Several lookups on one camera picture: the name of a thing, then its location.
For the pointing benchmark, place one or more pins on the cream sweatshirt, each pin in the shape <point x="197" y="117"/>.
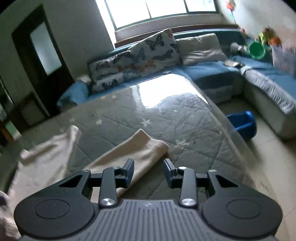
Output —
<point x="46" y="157"/>

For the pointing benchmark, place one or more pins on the blue armrest towel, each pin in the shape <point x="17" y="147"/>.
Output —
<point x="71" y="95"/>

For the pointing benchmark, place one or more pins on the clear plastic storage box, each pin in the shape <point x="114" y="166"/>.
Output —
<point x="284" y="60"/>

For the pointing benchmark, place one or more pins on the green framed window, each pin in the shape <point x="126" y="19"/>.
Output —
<point x="161" y="9"/>

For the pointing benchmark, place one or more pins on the teal sofa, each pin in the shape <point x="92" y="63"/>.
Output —
<point x="208" y="74"/>

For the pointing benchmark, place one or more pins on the square butterfly print cushion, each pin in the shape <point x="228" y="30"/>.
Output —
<point x="155" y="51"/>

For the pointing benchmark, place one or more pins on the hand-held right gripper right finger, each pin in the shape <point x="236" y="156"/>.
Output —
<point x="167" y="174"/>

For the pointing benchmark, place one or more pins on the grey quilted seat pad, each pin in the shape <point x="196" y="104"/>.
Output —
<point x="268" y="88"/>

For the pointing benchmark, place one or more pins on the grey white plush toy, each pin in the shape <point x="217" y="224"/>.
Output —
<point x="238" y="48"/>

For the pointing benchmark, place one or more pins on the colourful pinwheel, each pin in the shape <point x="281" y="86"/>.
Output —
<point x="231" y="9"/>

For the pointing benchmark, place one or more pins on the pink small toy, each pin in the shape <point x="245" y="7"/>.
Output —
<point x="242" y="32"/>

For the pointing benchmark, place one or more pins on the plush toy with green vest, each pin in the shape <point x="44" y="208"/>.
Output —
<point x="266" y="36"/>

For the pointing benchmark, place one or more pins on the grey quilted star table cover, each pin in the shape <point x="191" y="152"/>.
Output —
<point x="185" y="129"/>

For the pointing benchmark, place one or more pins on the green plastic bucket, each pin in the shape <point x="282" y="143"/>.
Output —
<point x="256" y="49"/>

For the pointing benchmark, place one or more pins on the dark wooden door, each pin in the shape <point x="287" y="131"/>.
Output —
<point x="30" y="69"/>

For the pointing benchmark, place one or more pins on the blue plastic bin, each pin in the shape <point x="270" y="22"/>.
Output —
<point x="242" y="125"/>

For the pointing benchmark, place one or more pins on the beige cushion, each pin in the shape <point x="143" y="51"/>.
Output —
<point x="201" y="48"/>

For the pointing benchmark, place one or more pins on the small pale patterned cloth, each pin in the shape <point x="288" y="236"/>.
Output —
<point x="84" y="79"/>

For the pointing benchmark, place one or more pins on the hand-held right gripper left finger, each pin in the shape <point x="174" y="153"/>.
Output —
<point x="129" y="172"/>

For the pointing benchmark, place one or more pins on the orange plush toy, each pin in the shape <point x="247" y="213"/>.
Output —
<point x="275" y="41"/>

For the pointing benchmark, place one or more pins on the long butterfly print cushion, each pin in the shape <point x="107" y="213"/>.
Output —
<point x="111" y="71"/>

